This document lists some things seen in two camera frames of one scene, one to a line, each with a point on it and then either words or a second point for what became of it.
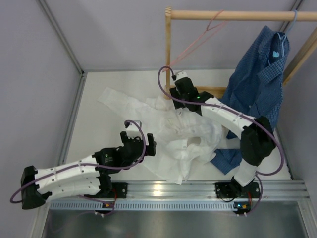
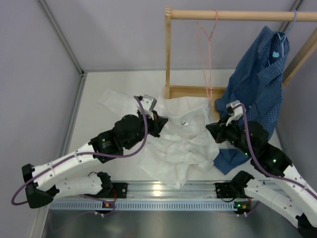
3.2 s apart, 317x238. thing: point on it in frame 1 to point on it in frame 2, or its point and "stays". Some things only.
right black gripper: x=174 y=92 to x=224 y=127
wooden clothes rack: x=220 y=91 stays
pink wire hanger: x=208 y=33 to x=209 y=94
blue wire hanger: x=295 y=17 stays
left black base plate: x=118 y=190 stays
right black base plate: x=229 y=191 stays
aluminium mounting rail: x=157 y=190 stays
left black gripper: x=150 y=148 to x=160 y=121
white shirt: x=184 y=140 stays
